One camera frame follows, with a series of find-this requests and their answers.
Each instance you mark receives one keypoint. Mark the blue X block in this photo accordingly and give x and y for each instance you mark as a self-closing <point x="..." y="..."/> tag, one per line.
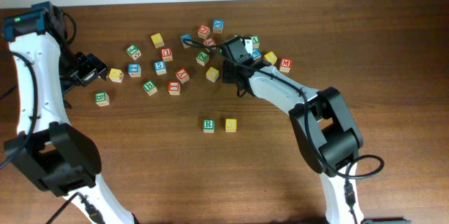
<point x="218" y="26"/>

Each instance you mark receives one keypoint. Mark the red I block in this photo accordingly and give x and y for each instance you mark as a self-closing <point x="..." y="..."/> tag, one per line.
<point x="174" y="88"/>

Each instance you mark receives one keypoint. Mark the yellow W block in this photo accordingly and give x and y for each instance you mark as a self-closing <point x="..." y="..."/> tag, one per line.
<point x="116" y="75"/>

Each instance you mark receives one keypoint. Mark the yellow block centre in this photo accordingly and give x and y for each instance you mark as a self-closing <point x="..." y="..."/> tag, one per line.
<point x="212" y="74"/>

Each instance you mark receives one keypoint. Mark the blue D block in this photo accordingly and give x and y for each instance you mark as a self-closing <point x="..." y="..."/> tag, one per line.
<point x="186" y="40"/>

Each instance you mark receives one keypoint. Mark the green B block left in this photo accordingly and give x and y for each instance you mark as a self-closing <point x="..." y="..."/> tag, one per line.
<point x="102" y="99"/>

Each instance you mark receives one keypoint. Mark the green R block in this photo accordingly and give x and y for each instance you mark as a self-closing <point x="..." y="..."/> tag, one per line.
<point x="208" y="126"/>

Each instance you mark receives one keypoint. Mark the red K block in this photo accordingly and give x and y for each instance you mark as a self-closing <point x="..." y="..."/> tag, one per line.
<point x="182" y="75"/>

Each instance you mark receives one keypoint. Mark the blue 5 block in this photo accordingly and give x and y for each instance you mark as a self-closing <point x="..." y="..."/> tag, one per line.
<point x="160" y="67"/>

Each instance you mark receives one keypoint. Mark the green Z block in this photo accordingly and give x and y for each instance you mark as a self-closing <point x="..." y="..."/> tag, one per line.
<point x="202" y="58"/>

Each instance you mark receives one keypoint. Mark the yellow block right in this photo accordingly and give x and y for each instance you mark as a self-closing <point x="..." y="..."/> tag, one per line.
<point x="271" y="57"/>

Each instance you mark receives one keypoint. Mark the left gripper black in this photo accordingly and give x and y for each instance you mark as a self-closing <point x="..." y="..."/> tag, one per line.
<point x="90" y="71"/>

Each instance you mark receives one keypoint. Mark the yellow block top left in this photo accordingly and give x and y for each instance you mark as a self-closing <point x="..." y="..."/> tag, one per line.
<point x="157" y="40"/>

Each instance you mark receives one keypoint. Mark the green b block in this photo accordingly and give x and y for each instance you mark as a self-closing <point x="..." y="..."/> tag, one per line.
<point x="102" y="99"/>
<point x="149" y="87"/>

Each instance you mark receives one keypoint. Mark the green J block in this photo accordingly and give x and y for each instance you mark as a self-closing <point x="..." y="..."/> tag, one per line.
<point x="133" y="51"/>

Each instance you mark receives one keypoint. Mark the red Y block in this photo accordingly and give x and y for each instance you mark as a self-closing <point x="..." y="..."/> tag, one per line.
<point x="210" y="42"/>

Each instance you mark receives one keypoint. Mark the green V block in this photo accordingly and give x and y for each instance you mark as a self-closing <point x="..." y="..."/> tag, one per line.
<point x="256" y="41"/>

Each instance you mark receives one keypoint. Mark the red M block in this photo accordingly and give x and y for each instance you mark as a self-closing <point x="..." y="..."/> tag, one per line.
<point x="285" y="65"/>

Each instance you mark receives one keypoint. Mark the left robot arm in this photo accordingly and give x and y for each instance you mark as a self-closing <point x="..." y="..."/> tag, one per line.
<point x="48" y="150"/>

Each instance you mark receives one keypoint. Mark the red U block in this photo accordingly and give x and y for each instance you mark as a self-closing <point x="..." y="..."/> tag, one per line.
<point x="166" y="54"/>

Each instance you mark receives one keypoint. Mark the blue P block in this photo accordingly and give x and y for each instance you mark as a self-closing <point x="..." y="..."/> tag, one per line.
<point x="256" y="54"/>

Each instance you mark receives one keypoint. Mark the green B block centre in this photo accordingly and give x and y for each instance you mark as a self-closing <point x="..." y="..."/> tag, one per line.
<point x="149" y="87"/>

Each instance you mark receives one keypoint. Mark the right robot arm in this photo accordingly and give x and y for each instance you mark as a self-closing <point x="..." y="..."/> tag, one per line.
<point x="327" y="136"/>

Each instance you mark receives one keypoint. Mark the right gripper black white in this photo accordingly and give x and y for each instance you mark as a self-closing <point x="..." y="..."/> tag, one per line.
<point x="231" y="74"/>

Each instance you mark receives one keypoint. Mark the red C block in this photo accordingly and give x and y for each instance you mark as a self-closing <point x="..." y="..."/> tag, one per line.
<point x="203" y="32"/>

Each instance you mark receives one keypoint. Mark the yellow S block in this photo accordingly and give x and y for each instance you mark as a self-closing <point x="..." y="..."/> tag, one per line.
<point x="230" y="125"/>

